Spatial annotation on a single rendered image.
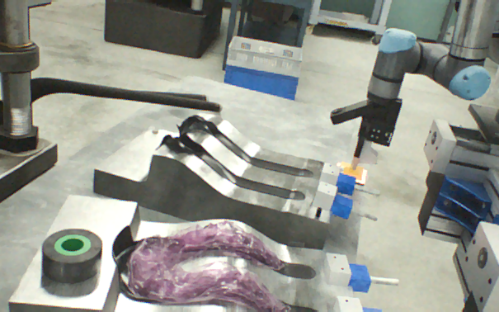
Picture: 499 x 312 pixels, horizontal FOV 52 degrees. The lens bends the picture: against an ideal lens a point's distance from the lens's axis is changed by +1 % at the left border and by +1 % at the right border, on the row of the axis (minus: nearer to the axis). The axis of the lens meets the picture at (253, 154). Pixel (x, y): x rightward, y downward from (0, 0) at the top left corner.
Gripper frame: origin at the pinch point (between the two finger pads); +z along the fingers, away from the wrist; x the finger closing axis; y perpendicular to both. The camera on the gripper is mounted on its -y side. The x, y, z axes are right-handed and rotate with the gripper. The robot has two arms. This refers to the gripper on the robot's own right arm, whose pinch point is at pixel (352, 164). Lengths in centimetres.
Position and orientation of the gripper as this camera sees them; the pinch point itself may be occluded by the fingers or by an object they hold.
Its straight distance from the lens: 135.8
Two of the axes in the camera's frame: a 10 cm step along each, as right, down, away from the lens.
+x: 2.6, -3.9, 8.8
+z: -1.7, 8.8, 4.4
